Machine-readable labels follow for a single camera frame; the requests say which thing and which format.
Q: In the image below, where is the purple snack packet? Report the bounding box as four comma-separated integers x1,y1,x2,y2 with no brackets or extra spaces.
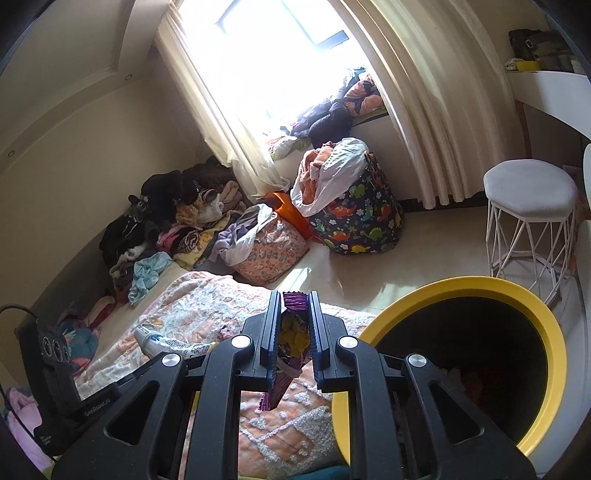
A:
259,291,315,412

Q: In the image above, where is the heap of clothes on windowsill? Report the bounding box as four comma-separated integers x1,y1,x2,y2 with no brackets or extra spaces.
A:
265,67,384,160

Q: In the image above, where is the white vanity desk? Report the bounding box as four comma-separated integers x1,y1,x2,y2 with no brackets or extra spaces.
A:
505,69,591,134

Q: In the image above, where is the yellow rim trash bin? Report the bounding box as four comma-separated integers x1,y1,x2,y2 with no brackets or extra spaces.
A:
331,275,568,467

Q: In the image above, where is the pink floral fabric bag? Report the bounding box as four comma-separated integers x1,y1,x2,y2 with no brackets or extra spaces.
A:
228,222,311,284

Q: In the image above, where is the black cable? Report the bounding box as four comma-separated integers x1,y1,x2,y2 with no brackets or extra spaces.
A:
0,304,40,324

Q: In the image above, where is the pink patterned quilt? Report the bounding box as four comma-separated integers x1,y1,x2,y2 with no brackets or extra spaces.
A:
74,271,377,480

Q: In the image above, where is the teal cloth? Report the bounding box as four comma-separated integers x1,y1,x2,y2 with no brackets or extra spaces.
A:
295,465,352,480

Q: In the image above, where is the light blue cloth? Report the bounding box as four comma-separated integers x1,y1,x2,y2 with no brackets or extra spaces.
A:
128,253,172,305

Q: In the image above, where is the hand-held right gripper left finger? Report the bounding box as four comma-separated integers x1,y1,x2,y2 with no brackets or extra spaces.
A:
51,290,283,480

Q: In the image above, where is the dinosaur print laundry bag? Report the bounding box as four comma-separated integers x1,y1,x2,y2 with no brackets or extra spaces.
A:
290,137,404,256

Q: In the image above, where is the thick cream curtain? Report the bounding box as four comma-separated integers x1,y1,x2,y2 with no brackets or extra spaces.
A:
342,0,522,208

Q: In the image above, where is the orange bag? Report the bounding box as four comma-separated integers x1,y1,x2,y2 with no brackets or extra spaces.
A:
270,191,315,241

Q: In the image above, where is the white wire frame stool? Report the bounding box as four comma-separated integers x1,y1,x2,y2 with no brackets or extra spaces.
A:
482,159,580,308

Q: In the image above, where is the window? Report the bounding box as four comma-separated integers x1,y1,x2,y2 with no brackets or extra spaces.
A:
178,0,384,139

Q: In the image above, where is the pale pink cloth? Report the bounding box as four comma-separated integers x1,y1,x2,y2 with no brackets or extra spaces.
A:
0,385,51,467

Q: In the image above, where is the white lilac garment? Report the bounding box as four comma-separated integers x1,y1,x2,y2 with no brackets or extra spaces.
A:
213,203,278,266

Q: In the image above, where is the sheer cream curtain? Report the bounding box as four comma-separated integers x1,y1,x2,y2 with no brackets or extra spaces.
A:
154,4,282,199

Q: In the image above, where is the blue pink printed cloth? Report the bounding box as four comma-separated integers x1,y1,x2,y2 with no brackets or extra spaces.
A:
58,302,100,370

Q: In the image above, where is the orange towel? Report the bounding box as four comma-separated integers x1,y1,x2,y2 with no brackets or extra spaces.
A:
298,142,335,190

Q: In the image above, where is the white curved cabinet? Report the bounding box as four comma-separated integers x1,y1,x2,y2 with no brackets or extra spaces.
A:
561,143,591,416

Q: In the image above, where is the pile of dark clothes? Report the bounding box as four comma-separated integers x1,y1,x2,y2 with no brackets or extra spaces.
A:
99,157,247,278

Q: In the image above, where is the white printed tube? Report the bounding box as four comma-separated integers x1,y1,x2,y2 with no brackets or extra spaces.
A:
134,323,218,358

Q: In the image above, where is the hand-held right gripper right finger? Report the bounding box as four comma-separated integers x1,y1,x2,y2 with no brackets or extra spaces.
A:
308,290,539,480

